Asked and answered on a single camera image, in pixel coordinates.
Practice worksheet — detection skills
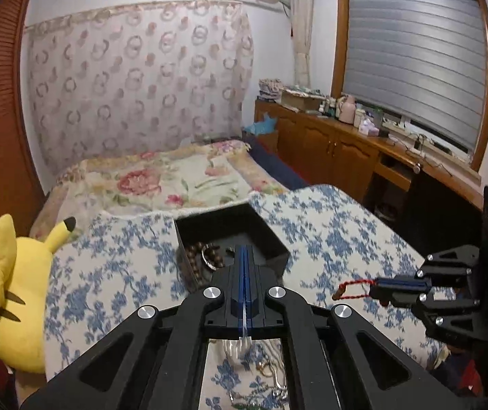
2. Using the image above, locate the wooden cabinet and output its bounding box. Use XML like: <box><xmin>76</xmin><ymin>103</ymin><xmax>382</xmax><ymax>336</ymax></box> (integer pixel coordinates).
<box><xmin>254</xmin><ymin>97</ymin><xmax>484</xmax><ymax>225</ymax></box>

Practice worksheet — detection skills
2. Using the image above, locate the pink kettle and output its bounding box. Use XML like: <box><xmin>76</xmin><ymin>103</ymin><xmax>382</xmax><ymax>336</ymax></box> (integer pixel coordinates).
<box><xmin>337</xmin><ymin>95</ymin><xmax>356</xmax><ymax>124</ymax></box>

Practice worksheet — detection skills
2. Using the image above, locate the open wooden drawer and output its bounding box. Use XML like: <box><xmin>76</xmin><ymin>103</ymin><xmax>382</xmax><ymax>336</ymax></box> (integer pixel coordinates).
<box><xmin>373</xmin><ymin>153</ymin><xmax>415</xmax><ymax>192</ymax></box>

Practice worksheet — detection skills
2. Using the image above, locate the pile of silver necklaces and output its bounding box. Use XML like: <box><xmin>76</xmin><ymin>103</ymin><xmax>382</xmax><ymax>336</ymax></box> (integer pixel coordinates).
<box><xmin>227</xmin><ymin>339</ymin><xmax>292</xmax><ymax>410</ymax></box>

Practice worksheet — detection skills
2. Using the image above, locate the yellow plush toy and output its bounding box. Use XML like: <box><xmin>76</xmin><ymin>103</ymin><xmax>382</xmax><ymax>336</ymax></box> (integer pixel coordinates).
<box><xmin>0</xmin><ymin>214</ymin><xmax>77</xmax><ymax>374</ymax></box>

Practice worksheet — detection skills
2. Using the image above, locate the stack of folded cloths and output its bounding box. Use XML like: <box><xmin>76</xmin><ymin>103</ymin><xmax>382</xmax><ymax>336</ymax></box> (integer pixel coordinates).
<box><xmin>258</xmin><ymin>78</ymin><xmax>286</xmax><ymax>103</ymax></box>

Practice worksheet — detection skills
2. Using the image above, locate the wooden window frame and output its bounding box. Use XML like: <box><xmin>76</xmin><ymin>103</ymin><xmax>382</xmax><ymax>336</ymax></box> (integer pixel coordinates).
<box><xmin>330</xmin><ymin>0</ymin><xmax>488</xmax><ymax>183</ymax></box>

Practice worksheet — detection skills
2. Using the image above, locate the blue floral bedsheet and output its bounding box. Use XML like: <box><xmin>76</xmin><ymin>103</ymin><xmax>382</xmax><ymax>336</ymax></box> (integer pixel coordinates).
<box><xmin>44</xmin><ymin>183</ymin><xmax>456</xmax><ymax>410</ymax></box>

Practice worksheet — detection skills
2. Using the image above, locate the white cable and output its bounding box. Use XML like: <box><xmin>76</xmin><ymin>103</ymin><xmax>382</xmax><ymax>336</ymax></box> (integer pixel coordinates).
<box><xmin>387</xmin><ymin>133</ymin><xmax>471</xmax><ymax>164</ymax></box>

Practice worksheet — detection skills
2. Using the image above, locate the cardboard box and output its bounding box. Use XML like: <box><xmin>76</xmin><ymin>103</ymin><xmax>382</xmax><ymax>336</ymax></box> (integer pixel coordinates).
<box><xmin>280</xmin><ymin>87</ymin><xmax>326</xmax><ymax>112</ymax></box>

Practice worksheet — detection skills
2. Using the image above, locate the blue plastic bag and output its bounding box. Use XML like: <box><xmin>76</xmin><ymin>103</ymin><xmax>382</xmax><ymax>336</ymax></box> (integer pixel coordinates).
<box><xmin>243</xmin><ymin>112</ymin><xmax>278</xmax><ymax>136</ymax></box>

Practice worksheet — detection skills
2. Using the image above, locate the pink tissue pack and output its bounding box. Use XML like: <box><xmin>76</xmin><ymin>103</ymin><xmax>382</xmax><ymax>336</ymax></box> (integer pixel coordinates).
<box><xmin>358</xmin><ymin>119</ymin><xmax>382</xmax><ymax>137</ymax></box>

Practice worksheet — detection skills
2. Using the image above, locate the black jewelry box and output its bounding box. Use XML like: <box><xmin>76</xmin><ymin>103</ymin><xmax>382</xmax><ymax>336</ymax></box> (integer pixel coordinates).
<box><xmin>173</xmin><ymin>203</ymin><xmax>290</xmax><ymax>295</ymax></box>

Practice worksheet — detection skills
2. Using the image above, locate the silver bangle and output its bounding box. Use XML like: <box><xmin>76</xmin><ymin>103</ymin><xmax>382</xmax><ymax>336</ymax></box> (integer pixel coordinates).
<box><xmin>201</xmin><ymin>245</ymin><xmax>224</xmax><ymax>271</ymax></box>

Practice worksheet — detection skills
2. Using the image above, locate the navy bed side panel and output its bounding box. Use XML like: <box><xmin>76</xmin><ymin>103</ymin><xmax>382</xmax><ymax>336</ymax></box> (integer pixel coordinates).
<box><xmin>242</xmin><ymin>133</ymin><xmax>310</xmax><ymax>192</ymax></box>

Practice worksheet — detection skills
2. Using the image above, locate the patterned headboard cloth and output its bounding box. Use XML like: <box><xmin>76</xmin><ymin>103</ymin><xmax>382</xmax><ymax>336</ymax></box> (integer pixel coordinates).
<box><xmin>25</xmin><ymin>0</ymin><xmax>255</xmax><ymax>177</ymax></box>

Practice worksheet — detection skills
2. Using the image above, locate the grey window blind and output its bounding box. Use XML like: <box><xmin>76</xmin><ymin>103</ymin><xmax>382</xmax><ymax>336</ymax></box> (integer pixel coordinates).
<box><xmin>341</xmin><ymin>0</ymin><xmax>488</xmax><ymax>153</ymax></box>

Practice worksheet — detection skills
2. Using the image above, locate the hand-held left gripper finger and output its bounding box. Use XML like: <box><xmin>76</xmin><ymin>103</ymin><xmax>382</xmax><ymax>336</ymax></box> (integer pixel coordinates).
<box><xmin>244</xmin><ymin>247</ymin><xmax>467</xmax><ymax>410</ymax></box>
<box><xmin>19</xmin><ymin>247</ymin><xmax>245</xmax><ymax>410</ymax></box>

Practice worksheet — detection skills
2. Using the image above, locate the pink floral blanket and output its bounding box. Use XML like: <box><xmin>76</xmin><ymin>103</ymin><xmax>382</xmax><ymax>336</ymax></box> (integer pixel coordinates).
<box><xmin>29</xmin><ymin>139</ymin><xmax>291</xmax><ymax>241</ymax></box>

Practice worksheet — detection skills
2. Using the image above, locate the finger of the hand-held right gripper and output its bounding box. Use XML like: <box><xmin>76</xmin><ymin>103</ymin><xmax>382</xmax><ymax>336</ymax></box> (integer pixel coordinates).
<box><xmin>374</xmin><ymin>245</ymin><xmax>480</xmax><ymax>296</ymax></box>
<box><xmin>371</xmin><ymin>287</ymin><xmax>483</xmax><ymax>343</ymax></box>

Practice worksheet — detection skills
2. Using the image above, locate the brown wooden bead bracelet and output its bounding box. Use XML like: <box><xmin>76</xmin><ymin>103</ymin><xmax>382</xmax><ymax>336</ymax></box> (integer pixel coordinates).
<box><xmin>183</xmin><ymin>241</ymin><xmax>227</xmax><ymax>293</ymax></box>

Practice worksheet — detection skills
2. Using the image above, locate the red cord with wooden bead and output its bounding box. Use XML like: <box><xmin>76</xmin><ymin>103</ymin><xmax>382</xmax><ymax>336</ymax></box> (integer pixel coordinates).
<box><xmin>331</xmin><ymin>279</ymin><xmax>378</xmax><ymax>302</ymax></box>

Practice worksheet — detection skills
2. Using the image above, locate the cream curtain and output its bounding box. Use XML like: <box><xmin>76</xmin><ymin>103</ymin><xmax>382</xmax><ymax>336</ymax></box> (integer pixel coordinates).
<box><xmin>289</xmin><ymin>0</ymin><xmax>313</xmax><ymax>90</ymax></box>

